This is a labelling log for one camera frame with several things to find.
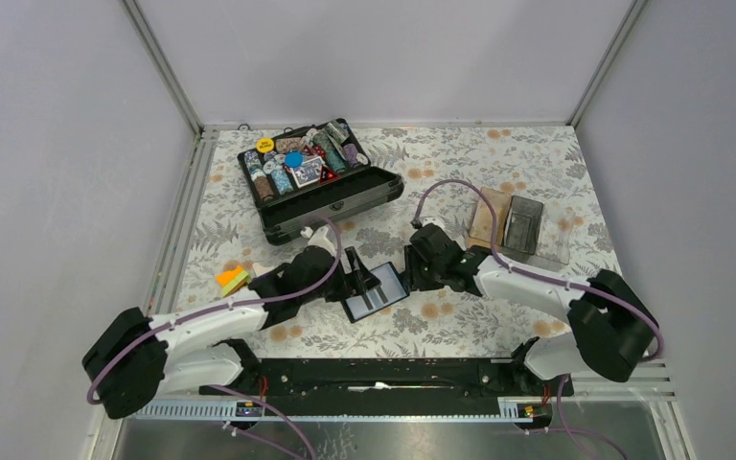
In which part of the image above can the clear transparent card box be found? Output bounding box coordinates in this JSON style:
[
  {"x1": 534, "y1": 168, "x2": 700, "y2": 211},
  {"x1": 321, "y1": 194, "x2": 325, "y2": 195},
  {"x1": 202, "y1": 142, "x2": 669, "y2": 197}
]
[{"x1": 535, "y1": 208, "x2": 576, "y2": 271}]

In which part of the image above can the red triangular dealer button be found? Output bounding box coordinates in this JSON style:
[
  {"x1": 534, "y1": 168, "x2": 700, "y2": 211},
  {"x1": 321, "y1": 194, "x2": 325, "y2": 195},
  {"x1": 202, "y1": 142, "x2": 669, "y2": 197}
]
[{"x1": 318, "y1": 166, "x2": 339, "y2": 184}]

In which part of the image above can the blue round dealer chip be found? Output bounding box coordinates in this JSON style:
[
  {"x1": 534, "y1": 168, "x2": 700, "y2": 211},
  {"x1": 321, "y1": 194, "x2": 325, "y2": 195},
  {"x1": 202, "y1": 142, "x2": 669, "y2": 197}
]
[{"x1": 284, "y1": 151, "x2": 305, "y2": 169}]

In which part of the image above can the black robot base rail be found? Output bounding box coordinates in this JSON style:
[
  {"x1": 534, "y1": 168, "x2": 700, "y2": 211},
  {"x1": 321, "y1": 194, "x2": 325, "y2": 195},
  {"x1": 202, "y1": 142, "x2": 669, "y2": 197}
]
[{"x1": 227, "y1": 357, "x2": 574, "y2": 399}]

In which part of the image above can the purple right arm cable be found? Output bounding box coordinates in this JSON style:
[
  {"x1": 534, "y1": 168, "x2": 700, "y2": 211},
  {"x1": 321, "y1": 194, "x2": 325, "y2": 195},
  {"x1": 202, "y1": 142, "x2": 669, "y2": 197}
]
[{"x1": 410, "y1": 178, "x2": 666, "y2": 363}]

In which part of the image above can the blue poker chip stack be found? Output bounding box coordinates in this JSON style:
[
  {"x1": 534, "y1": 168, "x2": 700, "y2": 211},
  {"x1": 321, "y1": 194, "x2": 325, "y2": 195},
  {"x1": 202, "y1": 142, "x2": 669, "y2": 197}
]
[{"x1": 270, "y1": 168, "x2": 294, "y2": 196}]

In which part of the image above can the silver credit card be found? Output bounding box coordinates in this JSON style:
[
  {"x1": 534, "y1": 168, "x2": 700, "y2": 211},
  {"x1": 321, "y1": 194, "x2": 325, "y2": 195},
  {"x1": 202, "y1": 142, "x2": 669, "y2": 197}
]
[{"x1": 346, "y1": 291, "x2": 374, "y2": 321}]

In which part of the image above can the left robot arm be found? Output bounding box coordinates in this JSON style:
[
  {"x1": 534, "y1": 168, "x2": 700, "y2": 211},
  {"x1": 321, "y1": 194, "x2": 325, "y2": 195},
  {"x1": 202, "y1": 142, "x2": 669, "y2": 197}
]
[{"x1": 81, "y1": 223, "x2": 381, "y2": 419}]

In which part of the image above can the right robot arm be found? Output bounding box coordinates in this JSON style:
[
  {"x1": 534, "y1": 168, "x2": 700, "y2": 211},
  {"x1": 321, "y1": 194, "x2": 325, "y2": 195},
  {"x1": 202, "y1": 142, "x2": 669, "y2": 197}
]
[{"x1": 403, "y1": 223, "x2": 661, "y2": 395}]

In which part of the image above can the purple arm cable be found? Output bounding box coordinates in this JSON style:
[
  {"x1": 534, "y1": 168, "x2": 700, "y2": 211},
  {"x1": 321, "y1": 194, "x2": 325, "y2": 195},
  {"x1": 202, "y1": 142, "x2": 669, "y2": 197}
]
[
  {"x1": 85, "y1": 218, "x2": 344, "y2": 406},
  {"x1": 410, "y1": 178, "x2": 666, "y2": 363}
]

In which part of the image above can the blue playing card deck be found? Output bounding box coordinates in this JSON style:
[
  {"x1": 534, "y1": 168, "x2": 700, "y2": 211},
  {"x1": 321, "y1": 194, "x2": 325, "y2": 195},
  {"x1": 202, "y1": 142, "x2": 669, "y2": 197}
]
[{"x1": 290, "y1": 157, "x2": 325, "y2": 189}]

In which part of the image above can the brown poker chip stack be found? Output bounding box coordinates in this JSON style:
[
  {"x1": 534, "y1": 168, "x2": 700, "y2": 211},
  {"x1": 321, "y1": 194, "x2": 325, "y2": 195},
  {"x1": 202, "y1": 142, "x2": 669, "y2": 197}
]
[{"x1": 252, "y1": 175, "x2": 275, "y2": 202}]

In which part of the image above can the black card holder wallet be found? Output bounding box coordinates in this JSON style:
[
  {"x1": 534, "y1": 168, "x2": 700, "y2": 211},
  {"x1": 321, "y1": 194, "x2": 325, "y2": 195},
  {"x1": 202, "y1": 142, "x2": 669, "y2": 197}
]
[{"x1": 341, "y1": 262, "x2": 409, "y2": 323}]

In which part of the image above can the yellow round chip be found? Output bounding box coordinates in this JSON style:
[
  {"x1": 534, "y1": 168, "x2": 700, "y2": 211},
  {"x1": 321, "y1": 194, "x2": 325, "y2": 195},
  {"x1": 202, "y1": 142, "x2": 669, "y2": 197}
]
[{"x1": 256, "y1": 137, "x2": 275, "y2": 154}]

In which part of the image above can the white magnetic stripe card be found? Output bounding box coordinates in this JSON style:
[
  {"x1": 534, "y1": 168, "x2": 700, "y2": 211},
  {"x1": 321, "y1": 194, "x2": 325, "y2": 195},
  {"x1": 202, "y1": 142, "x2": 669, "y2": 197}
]
[{"x1": 370, "y1": 264, "x2": 408, "y2": 310}]

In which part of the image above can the black poker chip case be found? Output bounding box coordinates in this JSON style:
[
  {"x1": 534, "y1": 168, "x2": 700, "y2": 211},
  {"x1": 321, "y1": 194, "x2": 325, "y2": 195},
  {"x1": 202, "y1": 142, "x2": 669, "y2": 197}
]
[{"x1": 237, "y1": 118, "x2": 403, "y2": 245}]

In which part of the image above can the smoky grey transparent card box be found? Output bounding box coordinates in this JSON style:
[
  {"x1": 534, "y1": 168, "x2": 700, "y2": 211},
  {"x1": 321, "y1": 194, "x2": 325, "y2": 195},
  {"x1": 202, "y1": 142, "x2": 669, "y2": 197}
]
[{"x1": 501, "y1": 195, "x2": 544, "y2": 259}]

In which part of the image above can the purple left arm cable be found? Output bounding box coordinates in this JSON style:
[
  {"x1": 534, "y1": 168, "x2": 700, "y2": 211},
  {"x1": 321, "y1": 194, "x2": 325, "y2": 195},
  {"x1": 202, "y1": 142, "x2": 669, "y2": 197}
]
[{"x1": 85, "y1": 218, "x2": 344, "y2": 406}]

